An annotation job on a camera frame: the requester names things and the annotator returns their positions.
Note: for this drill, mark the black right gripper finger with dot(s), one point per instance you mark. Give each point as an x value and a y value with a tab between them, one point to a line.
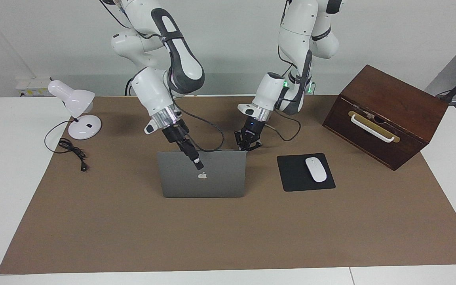
191	155
193	148

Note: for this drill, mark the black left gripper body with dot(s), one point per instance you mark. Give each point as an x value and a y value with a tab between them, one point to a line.
255	128

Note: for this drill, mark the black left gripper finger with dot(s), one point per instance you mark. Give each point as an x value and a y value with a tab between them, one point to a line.
242	141
255	143

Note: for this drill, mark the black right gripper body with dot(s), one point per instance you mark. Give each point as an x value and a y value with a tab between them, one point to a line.
176	134

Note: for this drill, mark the silver apple laptop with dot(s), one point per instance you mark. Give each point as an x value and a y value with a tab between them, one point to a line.
220	184

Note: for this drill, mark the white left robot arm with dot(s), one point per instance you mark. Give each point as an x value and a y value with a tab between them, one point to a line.
267	91

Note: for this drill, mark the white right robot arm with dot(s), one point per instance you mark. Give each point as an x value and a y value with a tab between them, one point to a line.
152	91

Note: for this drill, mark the black mouse pad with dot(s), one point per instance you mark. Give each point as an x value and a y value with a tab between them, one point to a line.
291	174

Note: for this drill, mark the white computer mouse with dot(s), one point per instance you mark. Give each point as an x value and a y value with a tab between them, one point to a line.
316	169

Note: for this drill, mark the brown table mat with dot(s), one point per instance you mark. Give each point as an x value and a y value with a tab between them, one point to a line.
228	233

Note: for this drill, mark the white desk lamp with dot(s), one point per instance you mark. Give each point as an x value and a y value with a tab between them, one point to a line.
75	101

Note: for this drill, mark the dark brown wooden box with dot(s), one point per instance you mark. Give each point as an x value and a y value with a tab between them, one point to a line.
406	107

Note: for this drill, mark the white wall power strip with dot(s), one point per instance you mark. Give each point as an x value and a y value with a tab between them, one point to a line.
32	88

